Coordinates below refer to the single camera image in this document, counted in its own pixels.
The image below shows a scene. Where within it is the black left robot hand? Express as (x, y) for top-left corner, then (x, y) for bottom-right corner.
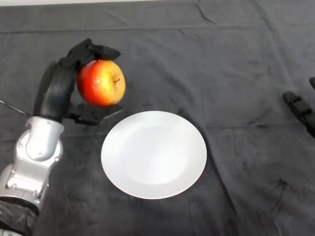
(32, 38), (125, 126)

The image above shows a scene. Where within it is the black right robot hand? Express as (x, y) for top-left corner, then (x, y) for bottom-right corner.
(282, 76), (315, 139)

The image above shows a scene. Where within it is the red yellow apple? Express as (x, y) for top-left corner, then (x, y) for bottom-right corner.
(76, 59), (126, 107)

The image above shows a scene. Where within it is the white round plate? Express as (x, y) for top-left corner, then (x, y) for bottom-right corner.
(100, 111), (208, 200)

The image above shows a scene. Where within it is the dark grey cloth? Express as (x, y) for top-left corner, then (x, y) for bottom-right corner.
(0, 1), (315, 236)

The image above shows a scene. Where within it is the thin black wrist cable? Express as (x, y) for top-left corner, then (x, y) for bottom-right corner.
(0, 99), (34, 117)

